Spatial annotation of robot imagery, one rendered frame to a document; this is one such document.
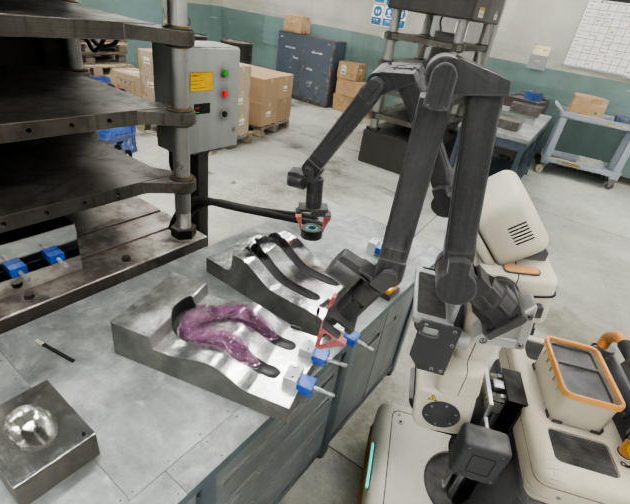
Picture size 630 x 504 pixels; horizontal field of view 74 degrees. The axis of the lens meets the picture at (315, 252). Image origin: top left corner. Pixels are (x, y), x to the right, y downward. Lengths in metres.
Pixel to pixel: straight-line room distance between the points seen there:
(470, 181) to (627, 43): 6.67
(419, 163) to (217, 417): 0.73
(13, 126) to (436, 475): 1.73
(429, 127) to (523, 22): 6.78
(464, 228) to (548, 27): 6.72
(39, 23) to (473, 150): 1.13
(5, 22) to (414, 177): 1.07
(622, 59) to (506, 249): 6.49
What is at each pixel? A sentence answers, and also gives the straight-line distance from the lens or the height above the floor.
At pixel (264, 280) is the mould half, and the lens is 1.33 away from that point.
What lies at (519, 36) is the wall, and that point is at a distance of 7.51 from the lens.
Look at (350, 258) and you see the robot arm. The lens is 0.88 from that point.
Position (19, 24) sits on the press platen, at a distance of 1.40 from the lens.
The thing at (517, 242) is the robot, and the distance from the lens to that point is 0.99.
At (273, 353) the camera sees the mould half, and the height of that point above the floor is 0.86.
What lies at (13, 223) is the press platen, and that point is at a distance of 1.48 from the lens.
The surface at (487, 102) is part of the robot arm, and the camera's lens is 0.75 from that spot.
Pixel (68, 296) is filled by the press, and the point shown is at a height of 0.77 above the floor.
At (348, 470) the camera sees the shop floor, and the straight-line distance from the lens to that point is 2.00.
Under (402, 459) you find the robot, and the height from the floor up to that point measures 0.28.
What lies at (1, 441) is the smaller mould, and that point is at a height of 0.87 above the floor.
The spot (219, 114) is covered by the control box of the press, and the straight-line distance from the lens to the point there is 1.85.
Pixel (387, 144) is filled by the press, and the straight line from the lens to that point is 5.28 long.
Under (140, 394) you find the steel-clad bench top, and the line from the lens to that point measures 1.15.
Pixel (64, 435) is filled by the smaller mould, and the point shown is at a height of 0.87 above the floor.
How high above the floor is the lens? 1.67
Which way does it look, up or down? 31 degrees down
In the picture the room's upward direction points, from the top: 9 degrees clockwise
